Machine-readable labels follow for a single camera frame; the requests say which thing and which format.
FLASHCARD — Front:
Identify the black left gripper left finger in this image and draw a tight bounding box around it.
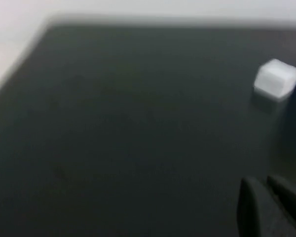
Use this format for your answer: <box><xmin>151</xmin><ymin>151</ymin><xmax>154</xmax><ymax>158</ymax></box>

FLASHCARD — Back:
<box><xmin>237</xmin><ymin>176</ymin><xmax>296</xmax><ymax>237</ymax></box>

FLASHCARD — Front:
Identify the white cube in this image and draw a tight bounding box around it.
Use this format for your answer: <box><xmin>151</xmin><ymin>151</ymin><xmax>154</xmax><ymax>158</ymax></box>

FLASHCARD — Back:
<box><xmin>253</xmin><ymin>58</ymin><xmax>296</xmax><ymax>102</ymax></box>

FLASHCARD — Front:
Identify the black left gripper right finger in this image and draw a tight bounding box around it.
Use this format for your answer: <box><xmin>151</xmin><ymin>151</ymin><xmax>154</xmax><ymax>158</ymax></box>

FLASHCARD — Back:
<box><xmin>267</xmin><ymin>175</ymin><xmax>296</xmax><ymax>232</ymax></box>

